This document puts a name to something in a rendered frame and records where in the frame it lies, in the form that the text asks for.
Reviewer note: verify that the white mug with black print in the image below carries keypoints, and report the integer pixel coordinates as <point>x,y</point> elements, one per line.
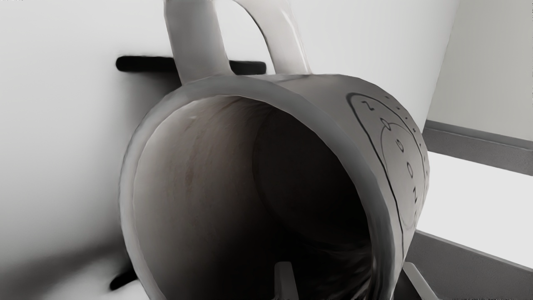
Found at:
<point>333,112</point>

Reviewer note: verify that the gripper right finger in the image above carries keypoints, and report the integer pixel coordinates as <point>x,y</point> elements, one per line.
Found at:
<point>418,283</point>

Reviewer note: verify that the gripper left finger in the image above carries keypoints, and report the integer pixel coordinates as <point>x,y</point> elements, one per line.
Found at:
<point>285,283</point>

